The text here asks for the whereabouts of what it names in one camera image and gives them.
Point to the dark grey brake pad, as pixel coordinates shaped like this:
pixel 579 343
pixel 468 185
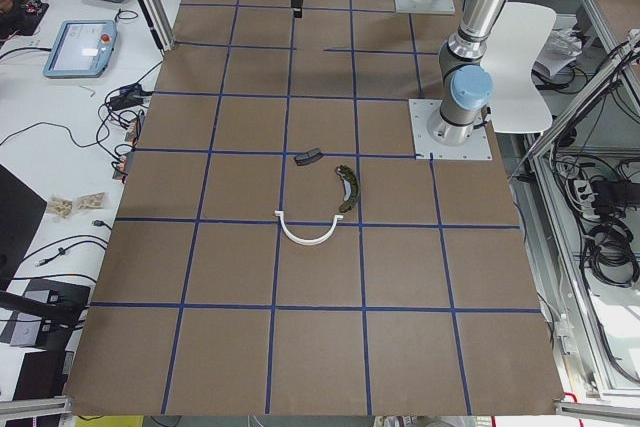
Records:
pixel 309 157

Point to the olive green brake shoe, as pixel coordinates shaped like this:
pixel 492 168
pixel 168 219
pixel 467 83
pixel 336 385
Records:
pixel 352 189

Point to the near blue teach pendant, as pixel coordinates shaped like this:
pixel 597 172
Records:
pixel 82 49

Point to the white plastic chair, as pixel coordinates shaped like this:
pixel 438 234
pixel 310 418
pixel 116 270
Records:
pixel 514 44

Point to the white curved plastic bracket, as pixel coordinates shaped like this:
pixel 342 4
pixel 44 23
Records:
pixel 309 236

